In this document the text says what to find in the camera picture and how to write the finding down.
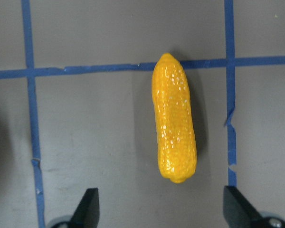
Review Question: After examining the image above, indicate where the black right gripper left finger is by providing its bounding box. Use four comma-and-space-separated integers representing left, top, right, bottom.
68, 188, 99, 228

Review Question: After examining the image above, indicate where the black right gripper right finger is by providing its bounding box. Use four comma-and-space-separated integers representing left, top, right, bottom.
223, 186, 285, 228

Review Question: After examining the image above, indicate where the yellow toy corn cob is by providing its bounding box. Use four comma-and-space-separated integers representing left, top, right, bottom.
152, 53, 197, 183

